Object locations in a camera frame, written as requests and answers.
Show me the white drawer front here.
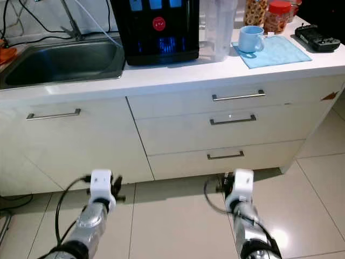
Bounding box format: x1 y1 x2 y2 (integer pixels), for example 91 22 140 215
147 139 305 181
127 74 345 120
134 101 334 157

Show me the white cabinet door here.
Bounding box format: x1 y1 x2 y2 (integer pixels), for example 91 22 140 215
0 97 154 197

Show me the stainless steel sink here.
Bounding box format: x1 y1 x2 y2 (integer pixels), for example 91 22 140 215
0 39 126 90

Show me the brown corner guard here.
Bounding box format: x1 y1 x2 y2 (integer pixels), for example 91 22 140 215
321 91 340 101

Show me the light blue cloth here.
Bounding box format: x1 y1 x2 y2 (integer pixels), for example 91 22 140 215
232 35 313 70

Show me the black water dispenser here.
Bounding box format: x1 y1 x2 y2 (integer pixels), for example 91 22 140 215
111 0 201 67

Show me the light blue mug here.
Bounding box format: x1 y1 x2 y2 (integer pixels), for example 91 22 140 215
238 25 266 54

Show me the clear plastic pitcher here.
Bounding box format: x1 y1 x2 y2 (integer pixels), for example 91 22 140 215
198 0 240 63

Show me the black game controller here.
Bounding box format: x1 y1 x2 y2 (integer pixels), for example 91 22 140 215
294 24 341 53

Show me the red lid snack jar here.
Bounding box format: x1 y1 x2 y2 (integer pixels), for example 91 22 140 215
263 1 293 35

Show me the chrome faucet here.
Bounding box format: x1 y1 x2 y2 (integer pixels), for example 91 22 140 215
59 0 84 41

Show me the orange plastic bowl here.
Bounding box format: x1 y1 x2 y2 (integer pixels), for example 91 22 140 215
0 46 18 66

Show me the clear cookie jar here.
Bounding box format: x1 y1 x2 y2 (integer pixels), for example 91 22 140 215
243 0 268 28

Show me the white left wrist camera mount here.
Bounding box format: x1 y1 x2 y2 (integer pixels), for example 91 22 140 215
89 169 117 212

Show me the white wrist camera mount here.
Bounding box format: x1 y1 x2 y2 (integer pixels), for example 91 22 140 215
89 169 117 212
225 169 255 212

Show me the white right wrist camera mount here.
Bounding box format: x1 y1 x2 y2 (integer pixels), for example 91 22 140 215
225 169 255 212

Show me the metal drawer handle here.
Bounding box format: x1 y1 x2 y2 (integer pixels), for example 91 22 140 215
212 90 266 102
209 114 257 126
206 151 245 160

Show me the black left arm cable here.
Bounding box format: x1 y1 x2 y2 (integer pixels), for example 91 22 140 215
55 175 92 254

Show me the white water hose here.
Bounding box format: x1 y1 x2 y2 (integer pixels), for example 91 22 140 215
67 0 125 46

